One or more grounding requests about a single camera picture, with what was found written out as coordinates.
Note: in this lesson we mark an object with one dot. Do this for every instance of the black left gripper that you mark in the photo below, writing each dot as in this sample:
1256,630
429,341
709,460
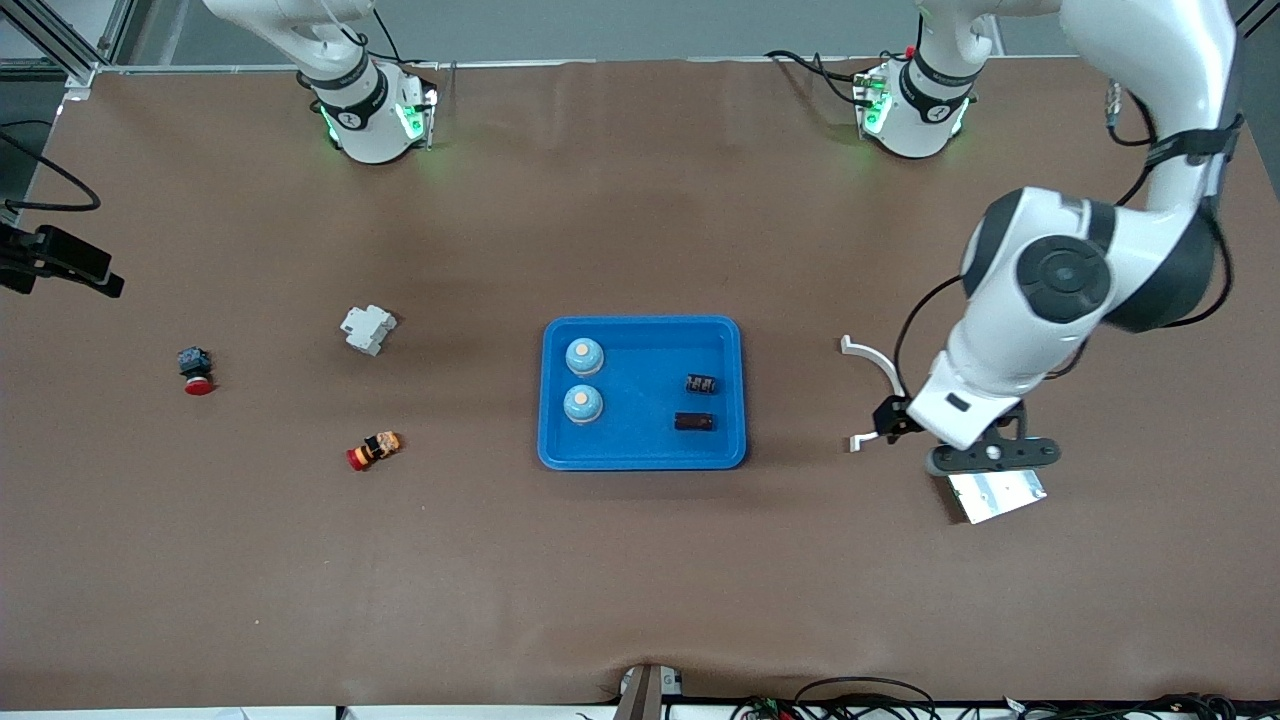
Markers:
893,417

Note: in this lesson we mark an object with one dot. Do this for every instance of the dark striped electrolytic capacitor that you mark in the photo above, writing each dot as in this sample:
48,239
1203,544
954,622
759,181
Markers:
700,383

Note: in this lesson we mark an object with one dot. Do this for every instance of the brown glossy electrolytic capacitor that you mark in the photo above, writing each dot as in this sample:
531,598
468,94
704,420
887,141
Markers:
693,421

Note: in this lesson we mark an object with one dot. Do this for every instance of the blue bell with cream button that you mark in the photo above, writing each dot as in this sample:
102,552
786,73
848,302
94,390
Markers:
583,403
585,356

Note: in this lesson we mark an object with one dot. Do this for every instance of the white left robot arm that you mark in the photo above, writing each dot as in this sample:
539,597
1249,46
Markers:
1150,60

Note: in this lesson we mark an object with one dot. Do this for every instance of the blue plastic tray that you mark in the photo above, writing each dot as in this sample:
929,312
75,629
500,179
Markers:
640,440

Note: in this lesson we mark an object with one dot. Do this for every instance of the aluminium plate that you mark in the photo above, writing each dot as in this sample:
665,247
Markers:
1000,497

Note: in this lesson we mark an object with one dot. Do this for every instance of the red mushroom push button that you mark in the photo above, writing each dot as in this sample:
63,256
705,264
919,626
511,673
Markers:
196,370

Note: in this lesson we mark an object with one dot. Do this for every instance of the white circuit breaker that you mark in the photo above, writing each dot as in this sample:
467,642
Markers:
368,330

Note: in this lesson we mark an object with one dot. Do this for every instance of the brown table mat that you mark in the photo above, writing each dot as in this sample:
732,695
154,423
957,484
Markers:
640,200

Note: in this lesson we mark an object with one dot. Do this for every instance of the orange emergency stop button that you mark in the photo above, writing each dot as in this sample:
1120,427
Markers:
373,450

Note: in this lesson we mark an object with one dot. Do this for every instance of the aluminium frame profile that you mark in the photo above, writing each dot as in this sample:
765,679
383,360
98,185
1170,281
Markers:
60,45

